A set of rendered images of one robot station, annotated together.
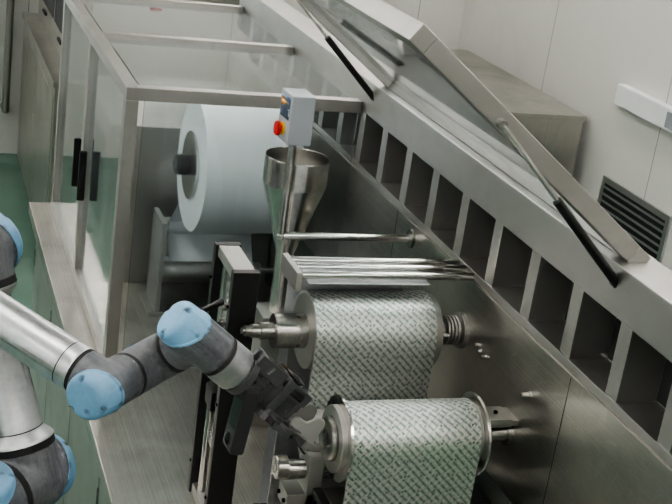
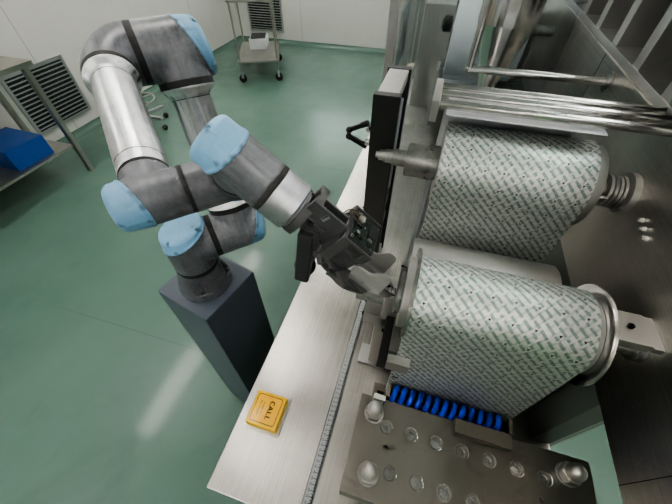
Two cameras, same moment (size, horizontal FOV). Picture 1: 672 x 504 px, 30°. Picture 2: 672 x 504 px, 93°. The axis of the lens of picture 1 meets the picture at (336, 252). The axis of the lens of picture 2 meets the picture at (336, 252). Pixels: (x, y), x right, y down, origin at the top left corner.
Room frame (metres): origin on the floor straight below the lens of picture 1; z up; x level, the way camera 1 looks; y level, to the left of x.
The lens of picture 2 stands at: (1.58, -0.13, 1.67)
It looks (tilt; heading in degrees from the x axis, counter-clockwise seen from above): 48 degrees down; 38
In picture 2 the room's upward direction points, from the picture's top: straight up
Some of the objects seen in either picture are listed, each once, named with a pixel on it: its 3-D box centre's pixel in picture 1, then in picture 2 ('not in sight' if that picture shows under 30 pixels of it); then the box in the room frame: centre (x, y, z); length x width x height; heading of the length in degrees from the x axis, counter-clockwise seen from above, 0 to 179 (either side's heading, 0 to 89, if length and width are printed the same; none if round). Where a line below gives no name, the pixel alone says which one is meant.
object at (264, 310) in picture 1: (278, 303); (470, 130); (2.60, 0.11, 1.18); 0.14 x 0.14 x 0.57
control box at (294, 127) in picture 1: (292, 116); not in sight; (2.41, 0.12, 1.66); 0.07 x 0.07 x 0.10; 23
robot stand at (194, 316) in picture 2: not in sight; (239, 346); (1.80, 0.53, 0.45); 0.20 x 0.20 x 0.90; 7
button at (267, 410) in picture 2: not in sight; (267, 410); (1.65, 0.12, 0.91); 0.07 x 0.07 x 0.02; 21
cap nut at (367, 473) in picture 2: not in sight; (368, 471); (1.68, -0.13, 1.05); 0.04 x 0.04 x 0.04
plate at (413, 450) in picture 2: not in sight; (462, 478); (1.78, -0.26, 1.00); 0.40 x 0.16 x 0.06; 111
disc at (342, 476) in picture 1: (338, 438); (410, 292); (1.89, -0.05, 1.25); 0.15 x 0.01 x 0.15; 21
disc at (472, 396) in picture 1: (471, 433); (581, 333); (1.98, -0.28, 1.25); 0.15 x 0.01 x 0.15; 21
